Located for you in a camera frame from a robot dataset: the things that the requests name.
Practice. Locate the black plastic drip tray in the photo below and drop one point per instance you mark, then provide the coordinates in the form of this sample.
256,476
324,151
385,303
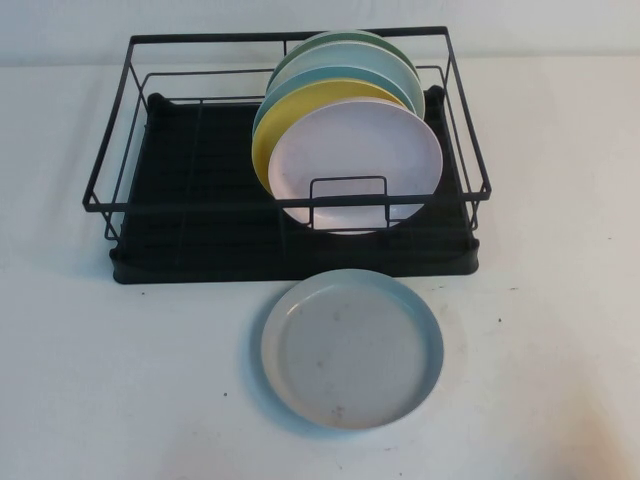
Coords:
220,165

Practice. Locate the light blue scuffed plate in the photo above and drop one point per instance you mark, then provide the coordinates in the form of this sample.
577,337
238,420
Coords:
345,350

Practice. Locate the pink plate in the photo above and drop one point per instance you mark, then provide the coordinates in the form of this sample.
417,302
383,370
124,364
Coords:
350,145

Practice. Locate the teal blue plate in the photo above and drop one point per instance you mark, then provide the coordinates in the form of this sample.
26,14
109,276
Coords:
310,80

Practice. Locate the pale blue plate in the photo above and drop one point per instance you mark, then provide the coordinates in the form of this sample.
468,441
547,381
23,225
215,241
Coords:
350,57

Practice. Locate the yellow plate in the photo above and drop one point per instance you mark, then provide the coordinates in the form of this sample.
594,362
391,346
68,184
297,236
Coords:
300,107

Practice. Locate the green plate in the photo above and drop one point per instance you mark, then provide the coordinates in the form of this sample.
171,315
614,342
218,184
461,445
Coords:
350,38

